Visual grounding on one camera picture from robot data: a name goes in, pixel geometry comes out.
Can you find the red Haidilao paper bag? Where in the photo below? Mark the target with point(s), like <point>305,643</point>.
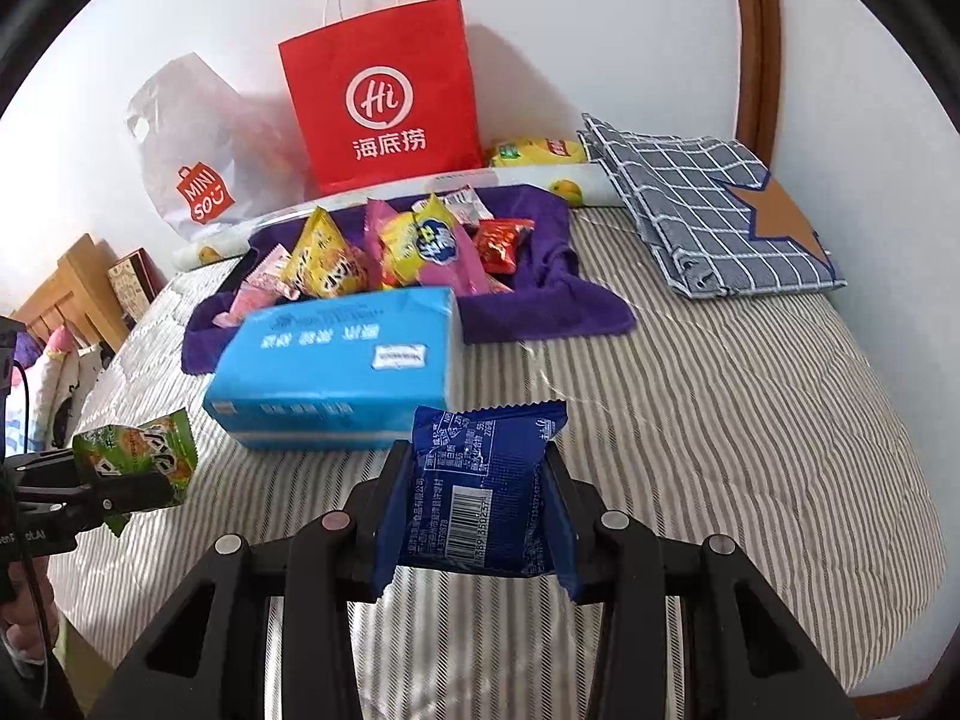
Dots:
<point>385,95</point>

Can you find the blue plaid folded cloth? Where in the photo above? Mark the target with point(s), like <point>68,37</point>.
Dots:
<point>716,221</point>

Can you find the yellow lemon drink pack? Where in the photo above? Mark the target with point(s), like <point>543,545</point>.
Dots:
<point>537,152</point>

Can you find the pink yellow fries bag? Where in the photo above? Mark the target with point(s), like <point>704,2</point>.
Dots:
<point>423,246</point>

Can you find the yellow chips snack bag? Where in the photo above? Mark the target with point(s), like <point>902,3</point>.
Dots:
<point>323,265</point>

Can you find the grey striped quilt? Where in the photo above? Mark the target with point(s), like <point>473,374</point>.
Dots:
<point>758,418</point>

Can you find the small red snack packet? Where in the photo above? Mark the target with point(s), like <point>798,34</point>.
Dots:
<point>498,241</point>

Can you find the purple fleece towel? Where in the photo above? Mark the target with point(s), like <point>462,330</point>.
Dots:
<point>546,299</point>

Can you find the dark blue snack packet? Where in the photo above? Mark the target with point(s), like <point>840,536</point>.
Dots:
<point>475,497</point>

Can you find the red white strawberry packet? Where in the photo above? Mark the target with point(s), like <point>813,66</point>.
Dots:
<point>465,205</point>

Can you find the wooden door frame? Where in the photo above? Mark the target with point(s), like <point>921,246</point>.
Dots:
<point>759,76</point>

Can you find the pink crinkled snack packet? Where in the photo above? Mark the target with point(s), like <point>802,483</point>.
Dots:
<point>262,288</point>

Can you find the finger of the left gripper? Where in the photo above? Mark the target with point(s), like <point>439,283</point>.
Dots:
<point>53,464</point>
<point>87,505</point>

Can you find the green snack packet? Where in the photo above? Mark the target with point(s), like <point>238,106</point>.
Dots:
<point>164,445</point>

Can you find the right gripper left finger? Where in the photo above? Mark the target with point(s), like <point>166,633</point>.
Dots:
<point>203,655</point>

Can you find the person left hand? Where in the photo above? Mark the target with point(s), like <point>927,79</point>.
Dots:
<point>21,623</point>

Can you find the white Miniso plastic bag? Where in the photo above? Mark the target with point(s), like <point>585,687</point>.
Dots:
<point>209,159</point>

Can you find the wooden headboard furniture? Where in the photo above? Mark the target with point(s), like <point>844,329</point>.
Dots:
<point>78,296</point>

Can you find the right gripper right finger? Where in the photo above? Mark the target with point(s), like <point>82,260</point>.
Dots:
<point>744,653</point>

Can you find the blue tissue pack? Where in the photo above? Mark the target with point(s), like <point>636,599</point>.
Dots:
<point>339,374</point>

